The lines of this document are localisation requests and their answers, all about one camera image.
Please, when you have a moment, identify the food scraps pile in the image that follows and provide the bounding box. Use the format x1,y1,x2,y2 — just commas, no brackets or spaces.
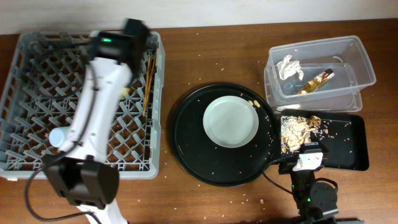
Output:
280,116,328,154

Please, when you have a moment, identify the gold snack wrapper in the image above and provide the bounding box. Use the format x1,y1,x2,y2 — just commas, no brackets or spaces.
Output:
296,68,335,95

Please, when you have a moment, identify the white tissue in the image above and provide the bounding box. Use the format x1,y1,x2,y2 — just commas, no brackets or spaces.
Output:
276,55,304,80

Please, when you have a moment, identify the blue plastic cup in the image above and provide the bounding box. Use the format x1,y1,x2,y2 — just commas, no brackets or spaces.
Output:
49,126,70,147

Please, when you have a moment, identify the yellow bowl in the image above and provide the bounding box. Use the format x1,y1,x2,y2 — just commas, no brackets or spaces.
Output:
121,88,131,98

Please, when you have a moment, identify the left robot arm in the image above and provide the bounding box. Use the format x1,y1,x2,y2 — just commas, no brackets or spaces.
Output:
43,19,150,223

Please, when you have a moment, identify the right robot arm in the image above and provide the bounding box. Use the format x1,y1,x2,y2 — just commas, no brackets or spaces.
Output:
278,141,338,224

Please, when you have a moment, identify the grey dishwasher rack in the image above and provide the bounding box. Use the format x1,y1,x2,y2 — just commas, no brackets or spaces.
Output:
1,32,165,180

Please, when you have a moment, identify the brown wooden chopstick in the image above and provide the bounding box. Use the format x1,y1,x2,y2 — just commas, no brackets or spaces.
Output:
143,56,152,117
145,53,157,117

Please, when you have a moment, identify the black rectangular tray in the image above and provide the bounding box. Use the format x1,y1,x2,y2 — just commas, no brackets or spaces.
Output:
281,109,369,171

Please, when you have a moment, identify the lower clear plastic bin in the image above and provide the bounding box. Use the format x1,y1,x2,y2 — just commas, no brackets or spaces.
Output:
264,62,362,113

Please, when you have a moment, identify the clear plastic bin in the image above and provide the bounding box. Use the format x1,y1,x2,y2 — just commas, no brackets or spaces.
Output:
264,35,376,103
264,62,362,113

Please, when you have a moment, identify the grey round plate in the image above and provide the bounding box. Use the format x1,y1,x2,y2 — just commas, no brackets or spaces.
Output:
203,96,259,148

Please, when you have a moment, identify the round black tray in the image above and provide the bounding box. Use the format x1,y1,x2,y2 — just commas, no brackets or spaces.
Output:
169,83,280,187

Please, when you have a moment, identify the upper clear plastic bin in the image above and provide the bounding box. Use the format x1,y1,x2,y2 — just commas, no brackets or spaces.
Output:
264,35,376,103

